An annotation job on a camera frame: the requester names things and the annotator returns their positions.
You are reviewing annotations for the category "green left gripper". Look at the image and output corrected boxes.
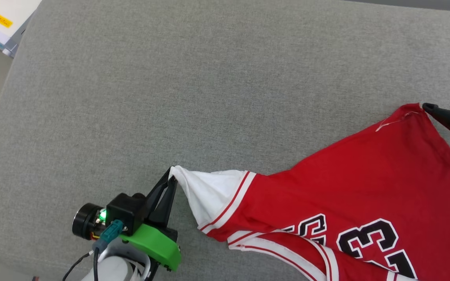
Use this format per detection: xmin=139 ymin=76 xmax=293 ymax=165
xmin=120 ymin=167 xmax=182 ymax=272

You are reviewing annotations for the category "red white basketball jersey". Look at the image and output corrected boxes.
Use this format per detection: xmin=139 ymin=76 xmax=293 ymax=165
xmin=169 ymin=102 xmax=450 ymax=281

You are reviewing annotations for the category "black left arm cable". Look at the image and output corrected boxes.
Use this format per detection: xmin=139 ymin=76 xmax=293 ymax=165
xmin=62 ymin=219 xmax=125 ymax=281

